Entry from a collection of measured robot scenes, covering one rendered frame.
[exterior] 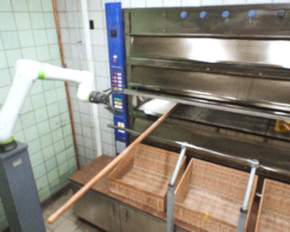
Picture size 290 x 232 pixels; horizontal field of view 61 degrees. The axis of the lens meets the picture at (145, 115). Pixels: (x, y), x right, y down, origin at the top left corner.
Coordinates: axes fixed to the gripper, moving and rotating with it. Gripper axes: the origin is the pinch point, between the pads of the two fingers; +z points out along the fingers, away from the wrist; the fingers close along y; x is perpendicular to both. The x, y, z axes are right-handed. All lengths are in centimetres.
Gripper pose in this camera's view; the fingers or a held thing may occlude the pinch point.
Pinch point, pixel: (121, 102)
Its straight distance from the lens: 172.5
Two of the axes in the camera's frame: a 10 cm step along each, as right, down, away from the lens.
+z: 8.7, 1.8, -4.7
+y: 0.2, 9.2, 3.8
